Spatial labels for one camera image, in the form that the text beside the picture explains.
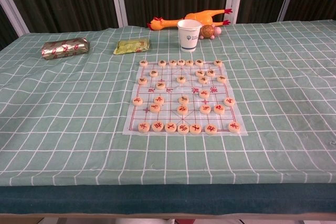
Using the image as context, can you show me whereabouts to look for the translucent Chinese chess board sheet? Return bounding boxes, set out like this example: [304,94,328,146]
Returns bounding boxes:
[122,60,249,137]

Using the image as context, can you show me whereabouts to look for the green yellow snack package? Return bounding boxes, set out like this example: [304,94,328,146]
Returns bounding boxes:
[113,38,151,56]

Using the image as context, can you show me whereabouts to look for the gold red snack package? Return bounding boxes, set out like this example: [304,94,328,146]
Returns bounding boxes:
[40,37,91,61]

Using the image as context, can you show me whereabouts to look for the white paper cup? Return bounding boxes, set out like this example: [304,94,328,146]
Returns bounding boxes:
[176,19,203,52]

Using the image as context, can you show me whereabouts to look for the brown pink turtle toy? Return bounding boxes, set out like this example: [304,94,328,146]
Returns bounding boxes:
[198,24,223,40]

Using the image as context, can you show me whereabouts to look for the green checked tablecloth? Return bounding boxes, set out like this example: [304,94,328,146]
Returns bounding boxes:
[0,20,336,187]

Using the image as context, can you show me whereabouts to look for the yellow rubber chicken toy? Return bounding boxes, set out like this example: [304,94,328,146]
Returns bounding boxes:
[146,8,234,32]

